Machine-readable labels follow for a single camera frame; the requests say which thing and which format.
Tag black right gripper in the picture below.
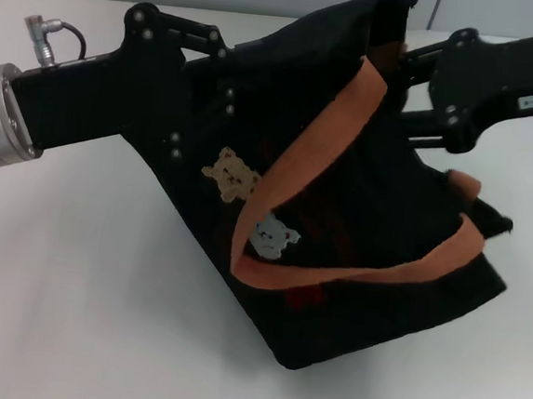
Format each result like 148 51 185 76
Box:
390 12 533 161

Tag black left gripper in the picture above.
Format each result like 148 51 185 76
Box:
4 0 247 169

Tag left gripper silver plug cable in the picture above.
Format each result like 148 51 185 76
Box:
20 13 90 73

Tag black food bag orange straps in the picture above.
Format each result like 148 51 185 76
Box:
135 0 533 389

